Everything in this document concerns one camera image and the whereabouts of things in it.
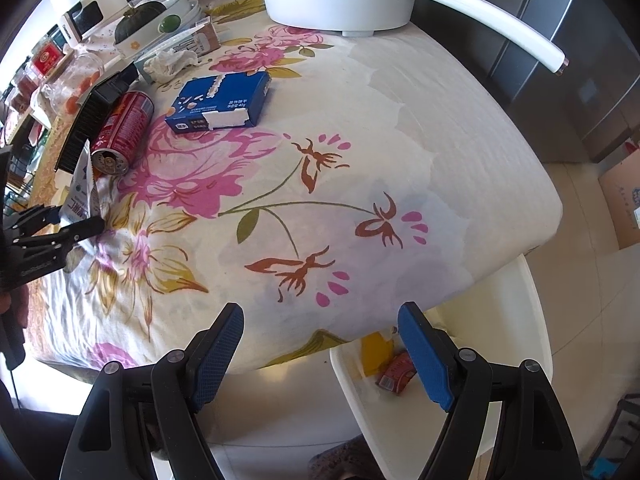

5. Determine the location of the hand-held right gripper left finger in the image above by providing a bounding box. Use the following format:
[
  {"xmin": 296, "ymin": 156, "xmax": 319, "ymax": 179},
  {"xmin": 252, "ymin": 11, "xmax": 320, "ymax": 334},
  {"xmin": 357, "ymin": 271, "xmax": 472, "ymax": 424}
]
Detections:
[{"xmin": 62, "ymin": 302, "xmax": 246, "ymax": 480}]

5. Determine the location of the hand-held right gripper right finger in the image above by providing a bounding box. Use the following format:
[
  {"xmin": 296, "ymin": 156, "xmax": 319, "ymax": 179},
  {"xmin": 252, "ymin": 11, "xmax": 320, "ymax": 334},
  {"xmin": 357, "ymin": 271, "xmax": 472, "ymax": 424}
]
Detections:
[{"xmin": 397, "ymin": 301, "xmax": 583, "ymax": 480}]

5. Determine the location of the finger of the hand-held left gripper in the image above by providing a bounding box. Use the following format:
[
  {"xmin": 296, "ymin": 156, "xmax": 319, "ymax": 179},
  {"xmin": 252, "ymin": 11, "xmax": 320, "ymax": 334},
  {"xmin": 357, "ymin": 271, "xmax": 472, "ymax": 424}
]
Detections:
[
  {"xmin": 30, "ymin": 216, "xmax": 106, "ymax": 261},
  {"xmin": 7, "ymin": 205, "xmax": 58, "ymax": 236}
]

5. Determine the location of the red snack wrapper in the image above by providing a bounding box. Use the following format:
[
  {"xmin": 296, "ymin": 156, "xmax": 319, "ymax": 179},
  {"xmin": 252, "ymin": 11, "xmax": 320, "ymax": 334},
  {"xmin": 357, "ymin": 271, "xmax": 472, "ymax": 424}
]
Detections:
[{"xmin": 375, "ymin": 351, "xmax": 418, "ymax": 396}]

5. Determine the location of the white snack packet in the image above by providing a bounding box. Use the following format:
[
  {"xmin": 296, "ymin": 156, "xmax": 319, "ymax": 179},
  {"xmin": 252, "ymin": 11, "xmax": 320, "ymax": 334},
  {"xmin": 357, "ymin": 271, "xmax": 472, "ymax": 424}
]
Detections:
[{"xmin": 59, "ymin": 140, "xmax": 103, "ymax": 226}]

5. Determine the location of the yellow snack bag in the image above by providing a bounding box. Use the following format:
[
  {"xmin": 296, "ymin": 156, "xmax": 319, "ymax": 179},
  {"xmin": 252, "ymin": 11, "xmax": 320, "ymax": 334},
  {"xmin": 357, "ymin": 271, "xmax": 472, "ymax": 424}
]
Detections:
[{"xmin": 361, "ymin": 332, "xmax": 401, "ymax": 378}]

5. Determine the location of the red drink can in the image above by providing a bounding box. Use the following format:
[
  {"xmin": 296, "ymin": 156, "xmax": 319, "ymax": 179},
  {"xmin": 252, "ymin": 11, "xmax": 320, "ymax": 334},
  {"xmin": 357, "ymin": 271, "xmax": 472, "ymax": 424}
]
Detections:
[{"xmin": 90, "ymin": 91, "xmax": 155, "ymax": 176}]

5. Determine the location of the black plastic tray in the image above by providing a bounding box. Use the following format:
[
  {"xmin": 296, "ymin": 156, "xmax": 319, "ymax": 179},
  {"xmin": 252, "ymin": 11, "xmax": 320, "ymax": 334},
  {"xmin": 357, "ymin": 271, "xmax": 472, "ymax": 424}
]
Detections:
[{"xmin": 54, "ymin": 67, "xmax": 140, "ymax": 171}]

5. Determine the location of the blue cardboard box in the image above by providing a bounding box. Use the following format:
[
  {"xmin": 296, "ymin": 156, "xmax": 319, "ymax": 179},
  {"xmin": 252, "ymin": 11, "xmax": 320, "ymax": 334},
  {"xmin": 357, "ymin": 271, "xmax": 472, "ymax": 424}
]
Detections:
[{"xmin": 165, "ymin": 71, "xmax": 273, "ymax": 133}]

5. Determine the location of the person's left hand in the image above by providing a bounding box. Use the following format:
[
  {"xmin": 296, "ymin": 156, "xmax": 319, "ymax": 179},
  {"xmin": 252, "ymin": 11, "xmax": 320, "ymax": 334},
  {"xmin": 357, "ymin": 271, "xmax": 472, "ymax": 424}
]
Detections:
[{"xmin": 0, "ymin": 291, "xmax": 28, "ymax": 331}]

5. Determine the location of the grey fuzzy slipper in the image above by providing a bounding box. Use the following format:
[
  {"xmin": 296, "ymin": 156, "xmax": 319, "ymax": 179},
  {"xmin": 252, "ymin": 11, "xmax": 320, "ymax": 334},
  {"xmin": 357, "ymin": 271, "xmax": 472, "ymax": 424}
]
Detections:
[{"xmin": 310, "ymin": 435, "xmax": 382, "ymax": 480}]

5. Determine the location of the glass jar with cork lid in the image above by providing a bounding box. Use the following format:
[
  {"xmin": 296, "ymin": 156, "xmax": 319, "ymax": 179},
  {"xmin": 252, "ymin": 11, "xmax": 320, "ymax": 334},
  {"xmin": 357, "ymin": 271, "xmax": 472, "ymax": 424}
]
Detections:
[{"xmin": 37, "ymin": 50, "xmax": 108, "ymax": 116}]

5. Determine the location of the red label jar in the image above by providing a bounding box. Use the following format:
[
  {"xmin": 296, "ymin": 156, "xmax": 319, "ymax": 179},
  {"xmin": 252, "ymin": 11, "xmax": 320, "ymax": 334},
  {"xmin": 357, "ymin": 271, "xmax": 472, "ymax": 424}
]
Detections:
[{"xmin": 30, "ymin": 42, "xmax": 66, "ymax": 78}]

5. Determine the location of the crumpled white tissue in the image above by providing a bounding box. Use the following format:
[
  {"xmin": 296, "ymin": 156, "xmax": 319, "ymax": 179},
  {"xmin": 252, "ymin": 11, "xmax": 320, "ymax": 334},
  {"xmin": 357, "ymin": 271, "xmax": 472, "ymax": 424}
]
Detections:
[{"xmin": 142, "ymin": 47, "xmax": 201, "ymax": 81}]

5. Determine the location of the white air fryer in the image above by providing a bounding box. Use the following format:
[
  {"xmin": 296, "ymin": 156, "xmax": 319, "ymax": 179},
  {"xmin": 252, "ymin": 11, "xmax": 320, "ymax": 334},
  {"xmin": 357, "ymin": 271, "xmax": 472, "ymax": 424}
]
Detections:
[{"xmin": 62, "ymin": 0, "xmax": 103, "ymax": 43}]

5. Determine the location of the dark green squash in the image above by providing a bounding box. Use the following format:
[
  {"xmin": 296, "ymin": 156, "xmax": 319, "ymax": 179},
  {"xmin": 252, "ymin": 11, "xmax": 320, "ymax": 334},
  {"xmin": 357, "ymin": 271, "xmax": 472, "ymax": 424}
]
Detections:
[{"xmin": 114, "ymin": 1, "xmax": 168, "ymax": 43}]

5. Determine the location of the brown and white carton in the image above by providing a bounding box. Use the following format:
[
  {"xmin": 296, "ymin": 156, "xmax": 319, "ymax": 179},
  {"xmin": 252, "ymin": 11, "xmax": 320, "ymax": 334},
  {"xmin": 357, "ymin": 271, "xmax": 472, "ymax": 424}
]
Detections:
[{"xmin": 145, "ymin": 16, "xmax": 222, "ymax": 61}]

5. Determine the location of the white ceramic casserole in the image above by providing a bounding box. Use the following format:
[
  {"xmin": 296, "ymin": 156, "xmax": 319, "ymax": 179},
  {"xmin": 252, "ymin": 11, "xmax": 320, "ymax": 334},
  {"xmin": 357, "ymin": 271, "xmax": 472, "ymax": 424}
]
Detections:
[{"xmin": 115, "ymin": 0, "xmax": 203, "ymax": 56}]

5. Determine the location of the white electric pot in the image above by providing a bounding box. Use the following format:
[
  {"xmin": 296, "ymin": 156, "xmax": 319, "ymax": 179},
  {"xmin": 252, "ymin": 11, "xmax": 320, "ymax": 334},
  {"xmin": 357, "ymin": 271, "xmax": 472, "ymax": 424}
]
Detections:
[{"xmin": 255, "ymin": 0, "xmax": 571, "ymax": 76}]

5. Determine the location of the grey refrigerator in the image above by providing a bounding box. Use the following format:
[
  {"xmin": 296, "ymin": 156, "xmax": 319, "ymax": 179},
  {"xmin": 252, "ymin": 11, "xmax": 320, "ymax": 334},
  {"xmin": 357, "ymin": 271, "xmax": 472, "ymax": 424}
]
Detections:
[{"xmin": 410, "ymin": 0, "xmax": 640, "ymax": 163}]

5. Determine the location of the black wire rack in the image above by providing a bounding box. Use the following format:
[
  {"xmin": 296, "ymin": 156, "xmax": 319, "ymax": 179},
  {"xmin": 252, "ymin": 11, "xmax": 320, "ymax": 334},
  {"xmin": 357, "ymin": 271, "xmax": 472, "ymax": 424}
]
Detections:
[{"xmin": 0, "ymin": 75, "xmax": 56, "ymax": 211}]

